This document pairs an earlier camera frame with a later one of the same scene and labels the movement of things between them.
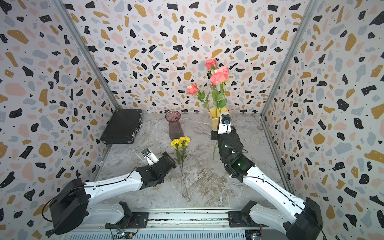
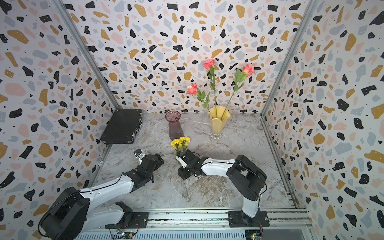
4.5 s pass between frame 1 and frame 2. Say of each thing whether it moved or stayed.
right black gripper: moved
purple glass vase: stayed
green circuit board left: stayed
